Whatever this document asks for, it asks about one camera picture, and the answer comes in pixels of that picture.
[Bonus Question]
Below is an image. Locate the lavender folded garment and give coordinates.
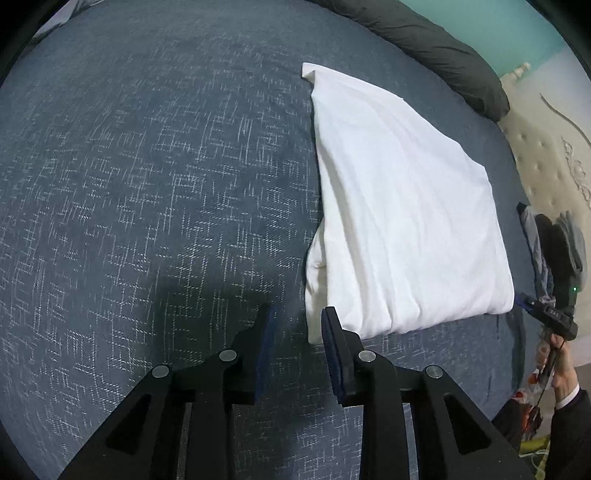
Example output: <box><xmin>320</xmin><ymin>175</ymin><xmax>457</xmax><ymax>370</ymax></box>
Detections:
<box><xmin>517</xmin><ymin>203</ymin><xmax>555</xmax><ymax>301</ymax></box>

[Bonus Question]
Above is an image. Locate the light grey blanket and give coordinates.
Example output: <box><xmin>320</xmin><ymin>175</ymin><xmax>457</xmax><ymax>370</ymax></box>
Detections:
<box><xmin>34</xmin><ymin>0</ymin><xmax>93</xmax><ymax>33</ymax></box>

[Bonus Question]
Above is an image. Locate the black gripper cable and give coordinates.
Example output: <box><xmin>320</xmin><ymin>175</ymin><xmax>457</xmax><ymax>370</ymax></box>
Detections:
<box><xmin>536</xmin><ymin>339</ymin><xmax>566</xmax><ymax>411</ymax></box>

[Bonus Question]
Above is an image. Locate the white t-shirt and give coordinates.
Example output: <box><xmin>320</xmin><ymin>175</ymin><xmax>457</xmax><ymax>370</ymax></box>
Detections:
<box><xmin>301</xmin><ymin>62</ymin><xmax>515</xmax><ymax>344</ymax></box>

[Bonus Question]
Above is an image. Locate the grey folded sweatshirt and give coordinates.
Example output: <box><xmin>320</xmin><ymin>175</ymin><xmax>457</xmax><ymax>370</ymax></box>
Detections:
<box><xmin>556</xmin><ymin>210</ymin><xmax>588</xmax><ymax>273</ymax></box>

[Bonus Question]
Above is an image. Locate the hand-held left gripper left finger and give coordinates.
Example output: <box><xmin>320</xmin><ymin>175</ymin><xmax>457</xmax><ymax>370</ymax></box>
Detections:
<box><xmin>58</xmin><ymin>302</ymin><xmax>278</xmax><ymax>480</ymax></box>

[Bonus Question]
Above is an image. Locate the cream tufted headboard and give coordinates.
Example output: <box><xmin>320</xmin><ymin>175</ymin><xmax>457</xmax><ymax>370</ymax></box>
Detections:
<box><xmin>499</xmin><ymin>62</ymin><xmax>591</xmax><ymax>241</ymax></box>

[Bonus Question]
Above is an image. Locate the dark grey long pillow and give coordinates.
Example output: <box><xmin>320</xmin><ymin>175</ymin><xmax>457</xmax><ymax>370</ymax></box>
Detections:
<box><xmin>318</xmin><ymin>0</ymin><xmax>511</xmax><ymax>122</ymax></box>

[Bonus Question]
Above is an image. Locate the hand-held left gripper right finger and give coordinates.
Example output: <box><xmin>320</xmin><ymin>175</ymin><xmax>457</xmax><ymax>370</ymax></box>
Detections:
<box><xmin>321</xmin><ymin>306</ymin><xmax>536</xmax><ymax>480</ymax></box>

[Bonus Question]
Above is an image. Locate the person's right hand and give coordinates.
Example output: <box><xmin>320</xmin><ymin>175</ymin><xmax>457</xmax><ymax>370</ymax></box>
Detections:
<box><xmin>538</xmin><ymin>335</ymin><xmax>575</xmax><ymax>402</ymax></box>

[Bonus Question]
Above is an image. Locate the blue-grey bed sheet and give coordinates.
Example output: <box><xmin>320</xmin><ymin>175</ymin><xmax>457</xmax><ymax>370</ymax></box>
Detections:
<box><xmin>0</xmin><ymin>0</ymin><xmax>546</xmax><ymax>480</ymax></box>

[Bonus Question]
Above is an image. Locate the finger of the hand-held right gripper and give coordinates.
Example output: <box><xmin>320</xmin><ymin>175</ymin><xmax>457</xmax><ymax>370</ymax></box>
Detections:
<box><xmin>516</xmin><ymin>293</ymin><xmax>550</xmax><ymax>315</ymax></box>

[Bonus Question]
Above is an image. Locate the person's right forearm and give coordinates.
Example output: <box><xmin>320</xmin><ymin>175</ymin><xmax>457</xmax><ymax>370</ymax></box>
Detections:
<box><xmin>492</xmin><ymin>385</ymin><xmax>591</xmax><ymax>480</ymax></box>

